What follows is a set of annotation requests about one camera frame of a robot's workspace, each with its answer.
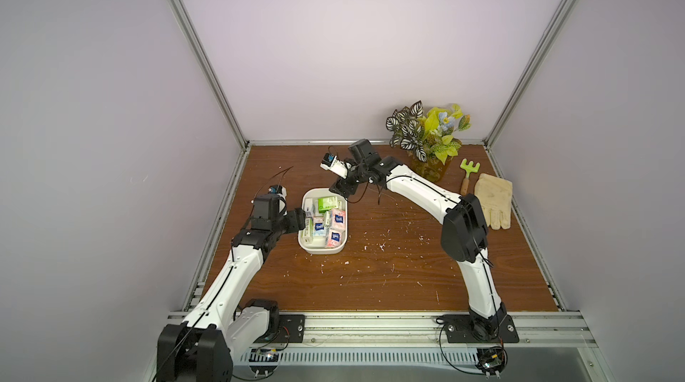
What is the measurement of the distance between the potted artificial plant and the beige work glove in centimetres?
25

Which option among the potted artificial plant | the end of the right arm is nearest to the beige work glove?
the potted artificial plant

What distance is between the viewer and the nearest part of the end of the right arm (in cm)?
67

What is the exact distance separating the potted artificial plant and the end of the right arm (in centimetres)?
22

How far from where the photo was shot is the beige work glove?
3.16 feet

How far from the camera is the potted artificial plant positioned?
0.90 metres
